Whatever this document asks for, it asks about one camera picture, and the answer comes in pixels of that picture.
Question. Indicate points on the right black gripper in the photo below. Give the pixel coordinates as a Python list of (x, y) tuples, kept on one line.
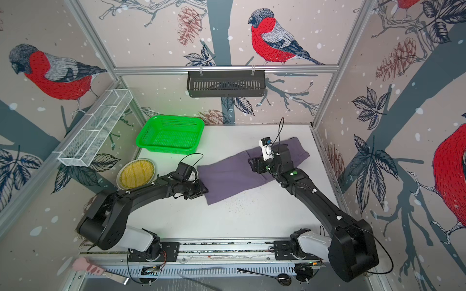
[(258, 162)]

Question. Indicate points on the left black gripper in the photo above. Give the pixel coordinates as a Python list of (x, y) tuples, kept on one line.
[(200, 190)]

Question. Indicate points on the purple trousers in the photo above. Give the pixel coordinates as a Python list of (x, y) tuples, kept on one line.
[(232, 176)]

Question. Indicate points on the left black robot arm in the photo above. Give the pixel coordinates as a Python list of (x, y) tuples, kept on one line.
[(105, 221)]

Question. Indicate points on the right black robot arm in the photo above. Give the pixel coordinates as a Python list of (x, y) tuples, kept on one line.
[(350, 247)]

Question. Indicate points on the round woven bamboo tray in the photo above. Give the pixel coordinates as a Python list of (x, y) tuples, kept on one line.
[(135, 174)]

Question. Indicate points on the green plastic basket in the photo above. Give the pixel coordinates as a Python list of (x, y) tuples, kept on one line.
[(171, 134)]

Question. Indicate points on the black hanging plastic basket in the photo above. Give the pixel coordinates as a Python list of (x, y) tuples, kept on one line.
[(226, 84)]

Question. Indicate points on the black long spoon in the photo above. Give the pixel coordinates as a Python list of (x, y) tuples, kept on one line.
[(282, 279)]

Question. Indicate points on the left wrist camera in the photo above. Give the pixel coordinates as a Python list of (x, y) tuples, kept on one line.
[(185, 172)]

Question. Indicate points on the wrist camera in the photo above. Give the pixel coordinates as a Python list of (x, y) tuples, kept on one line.
[(185, 172), (266, 148)]

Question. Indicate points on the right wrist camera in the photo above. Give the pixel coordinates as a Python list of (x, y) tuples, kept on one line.
[(266, 148)]

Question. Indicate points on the aluminium mounting rail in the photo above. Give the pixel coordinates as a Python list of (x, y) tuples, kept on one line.
[(217, 252)]

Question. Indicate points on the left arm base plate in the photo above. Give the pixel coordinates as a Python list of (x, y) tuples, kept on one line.
[(158, 252)]

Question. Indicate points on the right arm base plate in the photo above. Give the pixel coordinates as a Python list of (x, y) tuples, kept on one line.
[(283, 251)]

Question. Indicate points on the pink handled brush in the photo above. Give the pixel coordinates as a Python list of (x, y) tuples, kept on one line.
[(82, 264)]

